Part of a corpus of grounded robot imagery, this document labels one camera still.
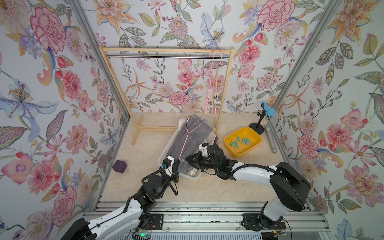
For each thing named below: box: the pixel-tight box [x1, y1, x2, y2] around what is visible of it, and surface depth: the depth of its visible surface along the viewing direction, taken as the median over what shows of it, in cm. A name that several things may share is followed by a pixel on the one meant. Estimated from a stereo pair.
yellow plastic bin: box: [224, 126, 262, 158], surface depth 106 cm
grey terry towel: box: [168, 114, 213, 173], surface depth 92 cm
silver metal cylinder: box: [265, 124, 278, 154], surface depth 106 cm
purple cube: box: [112, 159, 128, 174], surface depth 90 cm
